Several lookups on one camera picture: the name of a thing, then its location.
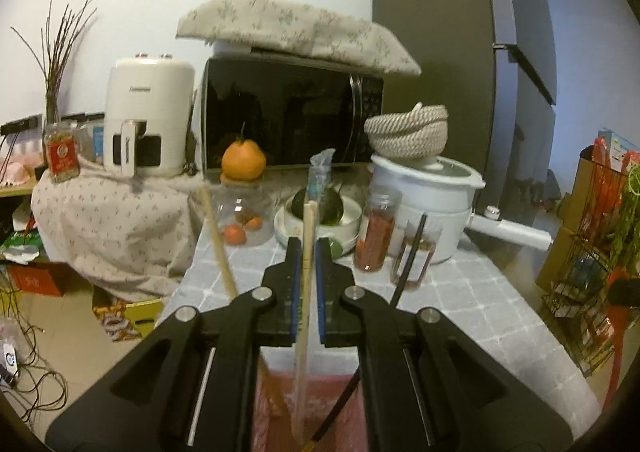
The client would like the floral cloth draped cabinet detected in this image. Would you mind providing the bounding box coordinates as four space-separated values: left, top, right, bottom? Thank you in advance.
30 160 205 302

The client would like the pink perforated utensil holder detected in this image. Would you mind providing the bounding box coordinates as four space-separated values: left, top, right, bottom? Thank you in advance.
250 374 369 451

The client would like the green leafy vegetable bunch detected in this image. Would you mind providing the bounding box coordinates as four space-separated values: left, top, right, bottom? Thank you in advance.
608 166 639 268

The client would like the black wire rack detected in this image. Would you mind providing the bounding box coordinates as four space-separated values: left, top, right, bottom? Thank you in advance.
537 142 639 376

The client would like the orange citrus fruit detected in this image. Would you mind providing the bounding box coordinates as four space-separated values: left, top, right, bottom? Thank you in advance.
221 125 267 181

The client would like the clear glass jar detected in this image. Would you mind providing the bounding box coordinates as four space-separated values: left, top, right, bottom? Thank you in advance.
213 181 274 246

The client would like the white electric cooking pot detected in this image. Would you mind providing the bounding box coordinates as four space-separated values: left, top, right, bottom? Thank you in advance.
371 153 552 264

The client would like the short labelled spice jar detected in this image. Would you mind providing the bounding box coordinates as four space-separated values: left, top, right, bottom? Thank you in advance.
390 218 442 289

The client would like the tall red spice jar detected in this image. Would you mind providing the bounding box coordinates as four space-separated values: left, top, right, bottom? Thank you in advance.
354 186 401 272

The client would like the black microwave oven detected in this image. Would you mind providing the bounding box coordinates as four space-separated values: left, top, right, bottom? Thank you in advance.
196 54 384 172

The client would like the printed bamboo chopstick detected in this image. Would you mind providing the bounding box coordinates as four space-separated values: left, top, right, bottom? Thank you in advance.
292 148 335 446

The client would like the floral cloth cover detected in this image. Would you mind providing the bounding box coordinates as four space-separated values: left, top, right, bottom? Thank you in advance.
176 0 422 76

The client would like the dark grey refrigerator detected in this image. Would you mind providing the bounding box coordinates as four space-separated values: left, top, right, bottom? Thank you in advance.
373 0 556 226

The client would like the black chopstick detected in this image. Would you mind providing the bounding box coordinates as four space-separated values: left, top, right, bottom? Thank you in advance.
303 238 427 451

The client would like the dry twig bunch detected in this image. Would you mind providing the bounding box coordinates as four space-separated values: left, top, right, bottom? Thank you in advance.
11 0 98 126

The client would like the woven rope basket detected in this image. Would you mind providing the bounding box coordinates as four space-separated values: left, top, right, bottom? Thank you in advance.
363 102 448 159

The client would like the red labelled vase jar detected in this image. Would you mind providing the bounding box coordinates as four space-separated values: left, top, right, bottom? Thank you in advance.
43 122 80 183

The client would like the blue white cardboard box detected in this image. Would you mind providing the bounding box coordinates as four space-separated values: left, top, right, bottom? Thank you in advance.
598 128 639 174

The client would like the long bamboo chopstick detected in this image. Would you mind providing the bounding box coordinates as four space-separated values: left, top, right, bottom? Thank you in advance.
198 186 290 420

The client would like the red plastic bag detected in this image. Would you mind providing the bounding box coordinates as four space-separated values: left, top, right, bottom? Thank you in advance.
591 137 639 220

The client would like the green squash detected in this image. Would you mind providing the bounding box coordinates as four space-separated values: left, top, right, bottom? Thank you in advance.
290 188 344 226

